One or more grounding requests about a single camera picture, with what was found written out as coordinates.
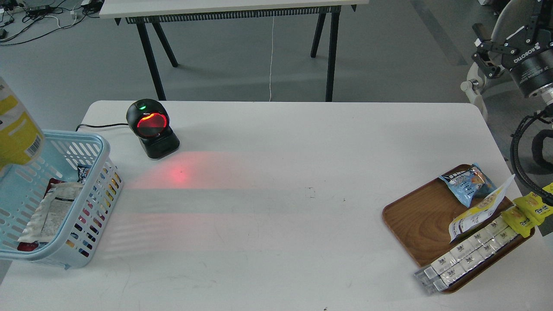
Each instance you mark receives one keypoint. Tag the light blue plastic basket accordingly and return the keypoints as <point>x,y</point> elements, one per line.
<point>77,236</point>

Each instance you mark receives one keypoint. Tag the red snack pack in basket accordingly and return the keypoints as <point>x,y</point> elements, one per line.
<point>28,246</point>

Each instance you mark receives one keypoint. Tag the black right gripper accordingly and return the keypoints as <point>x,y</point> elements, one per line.
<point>526,54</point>

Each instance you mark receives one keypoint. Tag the grey office chair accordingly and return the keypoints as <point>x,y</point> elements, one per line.
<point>477,86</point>

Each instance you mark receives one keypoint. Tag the blue snack bag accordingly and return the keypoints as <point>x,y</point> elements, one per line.
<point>468,183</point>

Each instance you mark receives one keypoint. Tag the yellow white flat pouch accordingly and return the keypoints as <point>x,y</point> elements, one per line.
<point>464,223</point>

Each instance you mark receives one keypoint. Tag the yellow white snack pouch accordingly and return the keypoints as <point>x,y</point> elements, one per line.
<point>21,139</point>

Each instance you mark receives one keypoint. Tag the wooden tray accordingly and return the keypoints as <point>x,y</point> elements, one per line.
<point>420,220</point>

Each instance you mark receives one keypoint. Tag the white table with black legs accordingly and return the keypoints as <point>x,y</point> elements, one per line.
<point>143,12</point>

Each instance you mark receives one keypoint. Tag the white snack bag in basket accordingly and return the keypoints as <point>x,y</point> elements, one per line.
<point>51,212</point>

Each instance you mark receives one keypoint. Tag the clear pack of white cubes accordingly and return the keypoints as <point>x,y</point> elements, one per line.
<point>455,265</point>

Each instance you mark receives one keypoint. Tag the black barcode scanner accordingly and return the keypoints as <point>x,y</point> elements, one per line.
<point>149,121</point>

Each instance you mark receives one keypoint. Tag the yellow small snack packet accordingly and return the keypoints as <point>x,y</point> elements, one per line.
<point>520,220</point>

